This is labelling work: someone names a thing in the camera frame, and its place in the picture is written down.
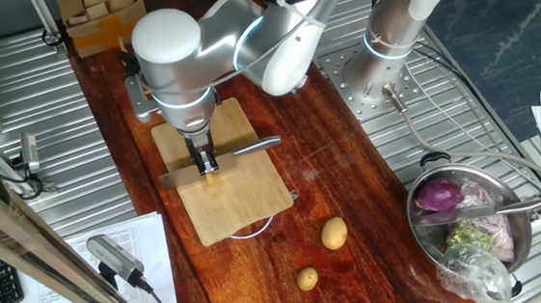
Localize steel wire ring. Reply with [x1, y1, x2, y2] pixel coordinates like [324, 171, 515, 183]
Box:
[227, 210, 275, 243]

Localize large whole potato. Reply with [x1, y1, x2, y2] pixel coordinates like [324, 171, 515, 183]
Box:
[319, 214, 350, 253]

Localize slim steel kitchen knife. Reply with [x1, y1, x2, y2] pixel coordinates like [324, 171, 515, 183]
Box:
[412, 188, 541, 236]

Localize black base cable bundle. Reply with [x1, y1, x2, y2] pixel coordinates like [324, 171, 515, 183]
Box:
[399, 43, 541, 212]

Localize wide aluminium frame beam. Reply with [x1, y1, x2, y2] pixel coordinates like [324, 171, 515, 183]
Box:
[0, 163, 149, 303]

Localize purple cabbage head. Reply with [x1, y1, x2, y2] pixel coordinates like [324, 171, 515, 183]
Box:
[413, 176, 466, 216]

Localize grey hose with brass connector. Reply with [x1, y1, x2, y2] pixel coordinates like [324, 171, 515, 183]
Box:
[375, 81, 541, 193]

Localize thin aluminium frame pole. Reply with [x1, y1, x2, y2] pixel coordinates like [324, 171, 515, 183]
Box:
[0, 0, 70, 55]

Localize green leafy vegetable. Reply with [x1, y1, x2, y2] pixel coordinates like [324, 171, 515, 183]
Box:
[445, 219, 496, 253]

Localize wooden cutting board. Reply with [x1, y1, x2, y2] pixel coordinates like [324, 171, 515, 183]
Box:
[142, 91, 304, 255]

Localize crumpled clear plastic bag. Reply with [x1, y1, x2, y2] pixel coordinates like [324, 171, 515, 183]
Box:
[434, 240, 517, 303]

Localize small whole potato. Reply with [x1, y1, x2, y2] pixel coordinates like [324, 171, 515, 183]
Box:
[295, 265, 320, 292]

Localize thin peeled potato slice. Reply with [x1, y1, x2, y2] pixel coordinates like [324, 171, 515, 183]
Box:
[203, 173, 224, 196]

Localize steel kitchen cleaver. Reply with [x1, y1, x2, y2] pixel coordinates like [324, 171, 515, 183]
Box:
[157, 126, 284, 201]

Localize wrist camera on grey bracket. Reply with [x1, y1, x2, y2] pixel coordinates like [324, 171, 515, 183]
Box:
[121, 69, 164, 124]

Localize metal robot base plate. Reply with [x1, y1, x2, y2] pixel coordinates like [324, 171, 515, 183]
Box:
[309, 38, 434, 129]

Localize silver depth camera on mount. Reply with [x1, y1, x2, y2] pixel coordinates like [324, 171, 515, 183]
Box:
[9, 130, 63, 204]
[82, 232, 158, 294]

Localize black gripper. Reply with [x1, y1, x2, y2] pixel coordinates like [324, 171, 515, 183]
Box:
[180, 127, 224, 178]

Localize steel pot with black handles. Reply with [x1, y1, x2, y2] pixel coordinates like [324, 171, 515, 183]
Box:
[398, 149, 541, 300]

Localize bagged purple cabbage pieces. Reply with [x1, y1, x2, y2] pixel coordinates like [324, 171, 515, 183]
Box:
[452, 179, 522, 264]

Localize cardboard box with yellow tape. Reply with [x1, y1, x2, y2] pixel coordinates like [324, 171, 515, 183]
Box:
[44, 0, 148, 64]

